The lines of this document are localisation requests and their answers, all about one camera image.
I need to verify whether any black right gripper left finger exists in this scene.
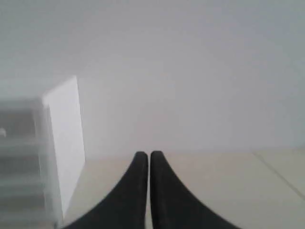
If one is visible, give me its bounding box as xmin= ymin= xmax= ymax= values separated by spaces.
xmin=65 ymin=151 xmax=148 ymax=229

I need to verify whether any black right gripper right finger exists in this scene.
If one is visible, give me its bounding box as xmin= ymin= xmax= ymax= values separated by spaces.
xmin=150 ymin=151 xmax=238 ymax=229

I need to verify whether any white plastic drawer cabinet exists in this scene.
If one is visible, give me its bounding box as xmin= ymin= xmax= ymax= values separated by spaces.
xmin=0 ymin=76 xmax=85 ymax=229

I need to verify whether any middle clear wide drawer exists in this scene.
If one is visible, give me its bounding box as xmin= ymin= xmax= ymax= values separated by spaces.
xmin=0 ymin=109 xmax=36 ymax=141

